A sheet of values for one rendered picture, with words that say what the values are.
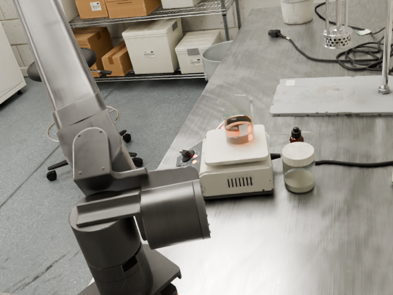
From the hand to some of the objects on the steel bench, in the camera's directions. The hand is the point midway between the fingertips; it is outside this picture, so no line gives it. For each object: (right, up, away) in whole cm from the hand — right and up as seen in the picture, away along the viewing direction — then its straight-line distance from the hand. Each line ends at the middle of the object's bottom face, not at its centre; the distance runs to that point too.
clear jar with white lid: (+26, +15, +33) cm, 44 cm away
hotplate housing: (+12, +15, +38) cm, 43 cm away
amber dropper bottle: (+27, +20, +41) cm, 54 cm away
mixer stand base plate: (+41, +35, +60) cm, 81 cm away
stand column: (+52, +36, +55) cm, 84 cm away
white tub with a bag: (+45, +72, +116) cm, 144 cm away
